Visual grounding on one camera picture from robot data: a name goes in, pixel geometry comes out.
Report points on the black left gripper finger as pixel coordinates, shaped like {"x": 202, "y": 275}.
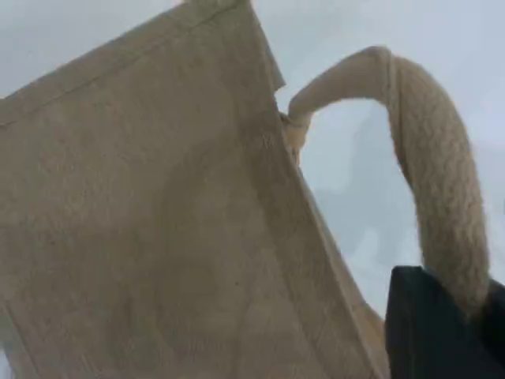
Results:
{"x": 426, "y": 335}
{"x": 493, "y": 316}

